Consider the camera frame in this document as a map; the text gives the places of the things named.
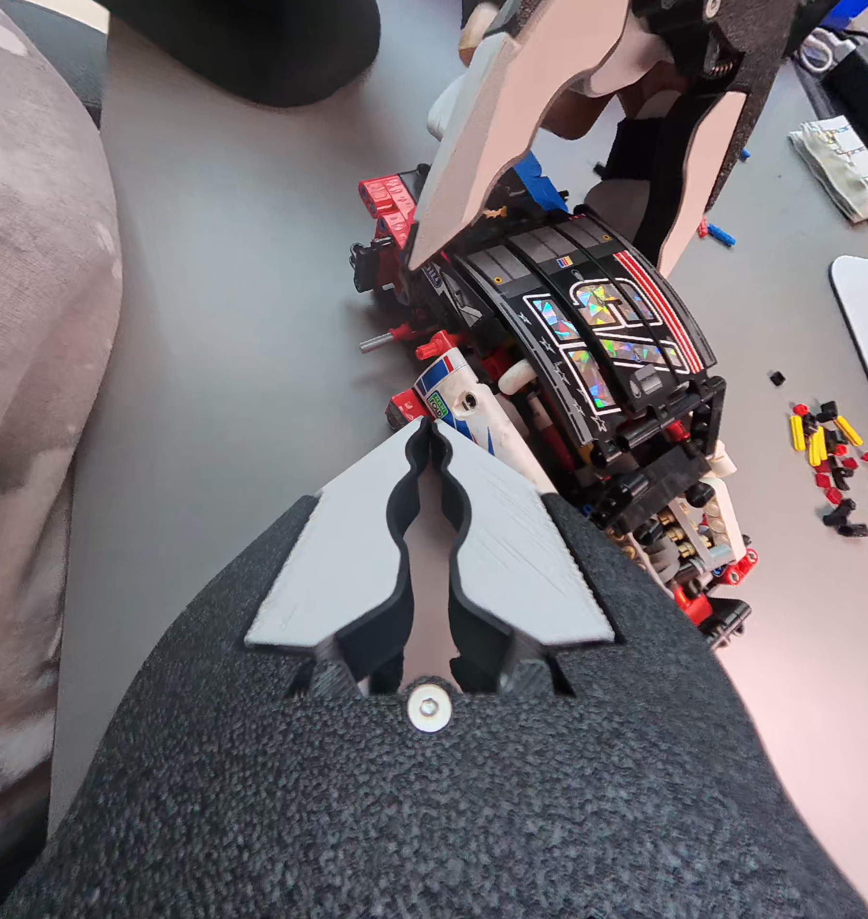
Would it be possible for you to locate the shiny sticker sheet packet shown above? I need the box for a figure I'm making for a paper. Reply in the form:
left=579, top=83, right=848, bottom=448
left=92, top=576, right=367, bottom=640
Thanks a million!
left=789, top=118, right=868, bottom=224

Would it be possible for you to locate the person's grey sweatshirt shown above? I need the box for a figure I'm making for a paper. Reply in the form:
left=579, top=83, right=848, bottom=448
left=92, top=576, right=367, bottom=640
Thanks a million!
left=0, top=0, right=124, bottom=863

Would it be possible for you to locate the pile of yellow red pieces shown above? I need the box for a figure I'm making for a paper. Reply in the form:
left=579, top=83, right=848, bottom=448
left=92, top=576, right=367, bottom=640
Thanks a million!
left=767, top=370, right=868, bottom=539

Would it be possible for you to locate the black power adapter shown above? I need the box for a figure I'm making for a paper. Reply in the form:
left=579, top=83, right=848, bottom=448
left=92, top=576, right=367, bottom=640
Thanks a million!
left=822, top=36, right=868, bottom=132

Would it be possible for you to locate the grey desk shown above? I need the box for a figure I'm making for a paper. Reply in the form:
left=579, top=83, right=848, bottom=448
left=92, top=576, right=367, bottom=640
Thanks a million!
left=49, top=14, right=868, bottom=919

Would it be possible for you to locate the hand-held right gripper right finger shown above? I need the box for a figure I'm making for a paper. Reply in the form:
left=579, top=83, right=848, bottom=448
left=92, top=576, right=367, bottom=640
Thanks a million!
left=434, top=420, right=616, bottom=694

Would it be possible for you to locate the white cable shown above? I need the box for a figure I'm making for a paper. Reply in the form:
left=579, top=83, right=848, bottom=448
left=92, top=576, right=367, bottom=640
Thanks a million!
left=799, top=25, right=850, bottom=73

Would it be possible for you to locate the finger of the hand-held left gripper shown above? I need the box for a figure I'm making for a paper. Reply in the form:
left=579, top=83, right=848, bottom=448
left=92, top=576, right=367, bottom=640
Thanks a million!
left=631, top=90, right=754, bottom=277
left=405, top=0, right=636, bottom=270

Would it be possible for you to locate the person's left hand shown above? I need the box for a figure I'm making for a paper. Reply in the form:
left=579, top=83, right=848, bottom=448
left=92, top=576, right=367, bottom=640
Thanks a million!
left=545, top=90, right=686, bottom=141

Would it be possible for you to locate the black red toy brick car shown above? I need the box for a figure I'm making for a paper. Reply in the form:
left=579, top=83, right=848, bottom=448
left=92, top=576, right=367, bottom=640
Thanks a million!
left=349, top=154, right=758, bottom=643

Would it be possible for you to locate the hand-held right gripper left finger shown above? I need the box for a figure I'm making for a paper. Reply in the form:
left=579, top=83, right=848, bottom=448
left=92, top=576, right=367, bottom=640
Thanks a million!
left=245, top=416, right=435, bottom=696

